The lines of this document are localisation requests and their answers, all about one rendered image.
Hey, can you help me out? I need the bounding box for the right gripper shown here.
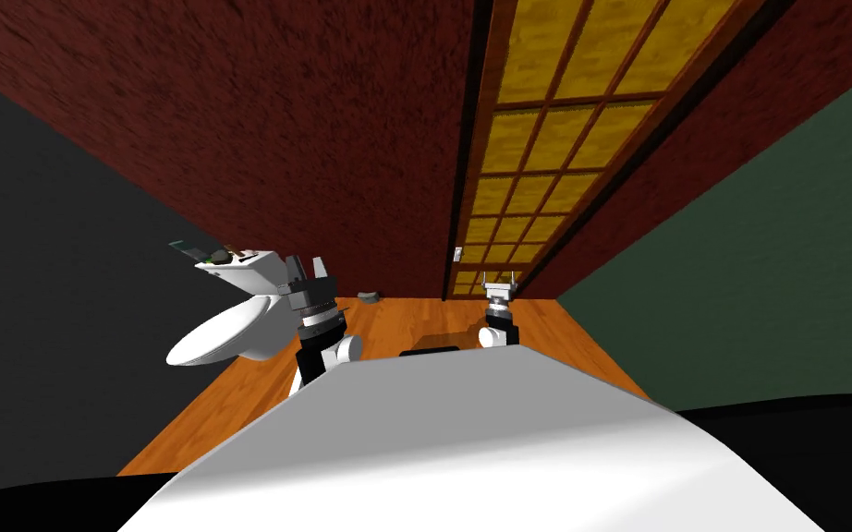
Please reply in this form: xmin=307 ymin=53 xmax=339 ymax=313
xmin=481 ymin=271 xmax=519 ymax=302

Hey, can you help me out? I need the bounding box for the yellow panelled wooden door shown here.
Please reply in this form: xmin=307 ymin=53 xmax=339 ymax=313
xmin=443 ymin=0 xmax=769 ymax=301

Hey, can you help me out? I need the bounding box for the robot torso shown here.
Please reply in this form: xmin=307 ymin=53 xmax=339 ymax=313
xmin=116 ymin=343 xmax=828 ymax=532

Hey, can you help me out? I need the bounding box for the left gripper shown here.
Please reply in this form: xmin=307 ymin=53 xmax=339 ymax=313
xmin=278 ymin=254 xmax=338 ymax=310

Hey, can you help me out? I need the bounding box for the white toilet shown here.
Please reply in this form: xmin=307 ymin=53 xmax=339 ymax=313
xmin=165 ymin=239 xmax=301 ymax=369

